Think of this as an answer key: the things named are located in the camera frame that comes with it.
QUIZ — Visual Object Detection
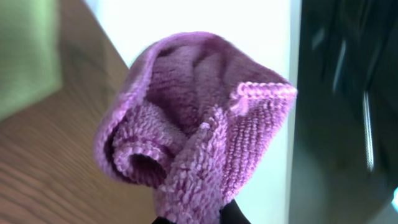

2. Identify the folded green cloth on stack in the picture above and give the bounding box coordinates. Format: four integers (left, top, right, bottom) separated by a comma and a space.
1, 0, 62, 119

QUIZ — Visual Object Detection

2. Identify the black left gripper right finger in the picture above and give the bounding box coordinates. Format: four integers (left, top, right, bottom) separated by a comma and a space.
220, 200, 251, 224

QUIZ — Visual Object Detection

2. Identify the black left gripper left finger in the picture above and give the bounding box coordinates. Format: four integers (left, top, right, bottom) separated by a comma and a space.
152, 217, 176, 224

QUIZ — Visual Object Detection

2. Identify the purple microfiber cloth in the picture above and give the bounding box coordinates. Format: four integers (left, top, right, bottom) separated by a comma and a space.
93, 32, 297, 223

